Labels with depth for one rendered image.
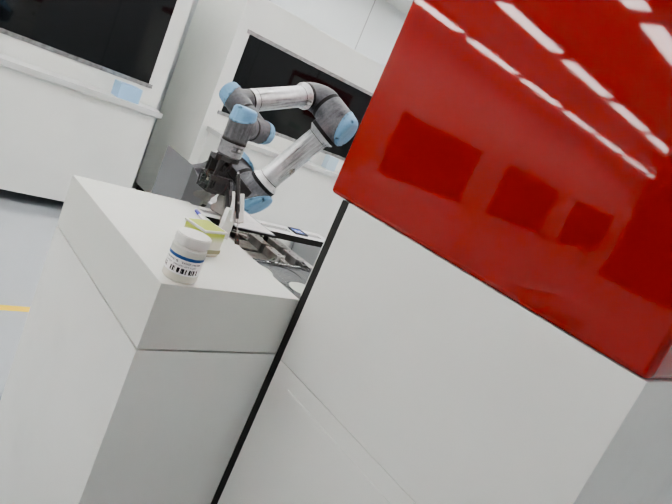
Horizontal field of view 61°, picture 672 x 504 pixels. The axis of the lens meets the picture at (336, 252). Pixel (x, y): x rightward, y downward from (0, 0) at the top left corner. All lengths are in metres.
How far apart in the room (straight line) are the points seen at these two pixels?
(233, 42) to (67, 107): 1.40
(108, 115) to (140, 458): 3.27
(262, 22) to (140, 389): 4.02
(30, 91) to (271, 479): 3.31
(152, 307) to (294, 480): 0.49
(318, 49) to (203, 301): 4.26
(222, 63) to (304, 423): 3.90
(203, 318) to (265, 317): 0.16
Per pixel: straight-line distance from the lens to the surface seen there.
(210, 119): 4.89
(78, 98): 4.28
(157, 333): 1.18
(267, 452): 1.39
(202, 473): 1.51
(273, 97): 1.95
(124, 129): 4.41
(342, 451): 1.21
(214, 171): 1.73
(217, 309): 1.21
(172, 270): 1.15
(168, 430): 1.36
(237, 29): 4.86
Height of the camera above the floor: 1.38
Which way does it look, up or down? 12 degrees down
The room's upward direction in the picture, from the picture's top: 24 degrees clockwise
